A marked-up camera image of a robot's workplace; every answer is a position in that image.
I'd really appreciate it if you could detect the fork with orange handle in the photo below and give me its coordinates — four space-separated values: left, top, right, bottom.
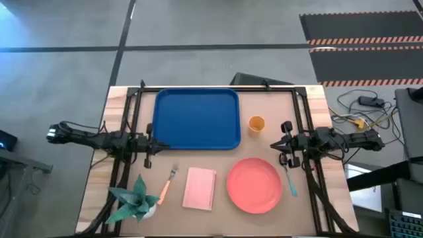
156 164 180 206

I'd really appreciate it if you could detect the grey side desk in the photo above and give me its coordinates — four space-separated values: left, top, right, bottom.
394 86 423 185

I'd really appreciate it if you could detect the orange plastic cup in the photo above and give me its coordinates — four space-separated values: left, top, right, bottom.
248 115 266 134

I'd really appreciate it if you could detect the pink notebook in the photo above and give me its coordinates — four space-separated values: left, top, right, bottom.
182 167 217 212

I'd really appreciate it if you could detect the backlit keyboard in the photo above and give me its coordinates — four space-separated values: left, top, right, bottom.
385 207 423 238

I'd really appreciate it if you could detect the blue plastic tray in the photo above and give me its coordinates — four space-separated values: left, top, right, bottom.
151 87 242 151

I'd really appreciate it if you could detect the spoon with blue handle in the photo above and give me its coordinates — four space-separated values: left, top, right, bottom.
282 161 298 198

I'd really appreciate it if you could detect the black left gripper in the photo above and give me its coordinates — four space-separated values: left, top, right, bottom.
135 123 171 169

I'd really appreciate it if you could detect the coral pink plate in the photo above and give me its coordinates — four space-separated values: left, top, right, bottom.
226 157 284 215

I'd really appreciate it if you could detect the white box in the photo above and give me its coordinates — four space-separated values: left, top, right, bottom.
343 163 383 213

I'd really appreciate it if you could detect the grey metal stand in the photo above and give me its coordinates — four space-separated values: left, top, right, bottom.
0 148 54 238

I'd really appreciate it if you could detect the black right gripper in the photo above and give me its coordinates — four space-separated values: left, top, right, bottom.
270 120 307 169

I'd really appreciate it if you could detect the black device with blue light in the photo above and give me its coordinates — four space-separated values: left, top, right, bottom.
0 130 19 152

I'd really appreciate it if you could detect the black power adapter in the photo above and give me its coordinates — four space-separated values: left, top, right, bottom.
358 95 386 108

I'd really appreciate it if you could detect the black beam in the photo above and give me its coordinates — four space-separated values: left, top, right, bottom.
346 161 411 192

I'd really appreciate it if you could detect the green plant in white pot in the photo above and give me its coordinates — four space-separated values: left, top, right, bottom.
104 174 161 225

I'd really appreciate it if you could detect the black striped floor mat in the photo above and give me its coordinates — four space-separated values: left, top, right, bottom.
309 46 423 88
299 11 423 46

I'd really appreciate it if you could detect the black aluminium table frame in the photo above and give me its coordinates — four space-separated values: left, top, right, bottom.
78 79 360 238

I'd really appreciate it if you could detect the tangle of floor cables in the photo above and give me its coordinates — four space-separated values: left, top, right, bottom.
328 88 406 166

